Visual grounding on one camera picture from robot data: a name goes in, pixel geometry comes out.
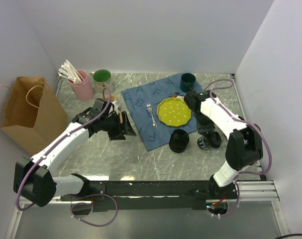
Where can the dark teal mug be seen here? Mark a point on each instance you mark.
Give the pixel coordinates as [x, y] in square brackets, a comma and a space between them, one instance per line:
[187, 82]

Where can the pink straw holder cup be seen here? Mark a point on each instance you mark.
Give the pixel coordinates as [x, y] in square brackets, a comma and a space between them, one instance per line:
[84, 90]

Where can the cardboard cup carrier tray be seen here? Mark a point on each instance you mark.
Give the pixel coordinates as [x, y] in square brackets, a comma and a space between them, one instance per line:
[114, 103]

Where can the yellow green dotted plate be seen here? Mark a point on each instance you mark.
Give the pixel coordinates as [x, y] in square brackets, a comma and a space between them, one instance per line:
[174, 112]

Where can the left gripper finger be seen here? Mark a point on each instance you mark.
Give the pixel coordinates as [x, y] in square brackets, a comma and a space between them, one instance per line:
[116, 135]
[126, 125]

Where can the small santa figurine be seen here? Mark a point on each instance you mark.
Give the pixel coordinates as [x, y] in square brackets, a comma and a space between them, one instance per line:
[177, 96]

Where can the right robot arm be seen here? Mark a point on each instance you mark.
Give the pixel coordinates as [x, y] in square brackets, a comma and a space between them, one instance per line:
[244, 144]

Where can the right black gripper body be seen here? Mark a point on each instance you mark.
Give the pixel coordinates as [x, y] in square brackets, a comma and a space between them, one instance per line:
[204, 124]

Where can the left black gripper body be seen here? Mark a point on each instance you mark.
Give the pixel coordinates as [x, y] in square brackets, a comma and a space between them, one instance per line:
[112, 124]

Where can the stack of black lids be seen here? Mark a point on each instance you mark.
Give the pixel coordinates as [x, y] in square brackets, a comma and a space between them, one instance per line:
[178, 141]

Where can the blue letter print cloth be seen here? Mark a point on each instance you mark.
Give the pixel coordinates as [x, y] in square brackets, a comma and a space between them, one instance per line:
[154, 93]

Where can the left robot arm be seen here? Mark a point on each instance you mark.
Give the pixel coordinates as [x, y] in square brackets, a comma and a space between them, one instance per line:
[33, 178]

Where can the brown paper bag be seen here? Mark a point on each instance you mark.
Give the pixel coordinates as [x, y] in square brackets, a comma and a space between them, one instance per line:
[33, 116]

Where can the silver fork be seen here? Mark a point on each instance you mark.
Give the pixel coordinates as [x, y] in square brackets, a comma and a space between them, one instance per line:
[149, 108]

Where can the green inside ceramic mug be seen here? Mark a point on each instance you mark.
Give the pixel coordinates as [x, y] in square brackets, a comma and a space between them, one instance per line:
[103, 79]

